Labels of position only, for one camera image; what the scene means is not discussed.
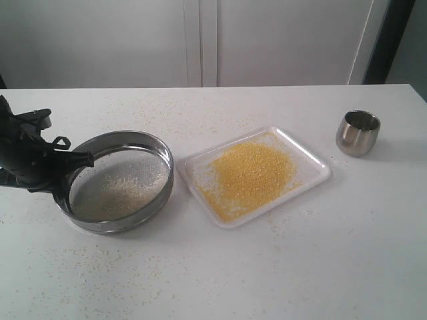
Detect small steel cup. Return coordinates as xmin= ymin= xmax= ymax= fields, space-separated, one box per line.
xmin=336 ymin=110 xmax=381 ymax=157

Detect round steel mesh sieve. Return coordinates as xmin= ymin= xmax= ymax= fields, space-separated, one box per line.
xmin=53 ymin=131 xmax=174 ymax=235

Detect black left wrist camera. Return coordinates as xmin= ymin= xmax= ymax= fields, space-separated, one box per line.
xmin=12 ymin=109 xmax=51 ymax=132

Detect dark vertical post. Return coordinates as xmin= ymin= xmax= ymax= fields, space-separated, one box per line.
xmin=363 ymin=0 xmax=416 ymax=85

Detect white rice grains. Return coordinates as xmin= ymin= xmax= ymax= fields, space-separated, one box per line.
xmin=70 ymin=175 xmax=164 ymax=221

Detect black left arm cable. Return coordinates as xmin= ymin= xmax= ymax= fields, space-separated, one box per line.
xmin=51 ymin=135 xmax=73 ymax=151

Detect yellow grain pile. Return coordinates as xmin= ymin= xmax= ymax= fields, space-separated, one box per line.
xmin=195 ymin=133 xmax=302 ymax=223

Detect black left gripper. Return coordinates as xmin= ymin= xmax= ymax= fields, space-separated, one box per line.
xmin=1 ymin=96 xmax=95 ymax=213

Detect white rectangular tray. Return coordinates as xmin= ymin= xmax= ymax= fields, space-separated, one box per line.
xmin=176 ymin=125 xmax=331 ymax=229

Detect white cabinet doors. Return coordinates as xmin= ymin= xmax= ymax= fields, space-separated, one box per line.
xmin=1 ymin=1 xmax=389 ymax=88

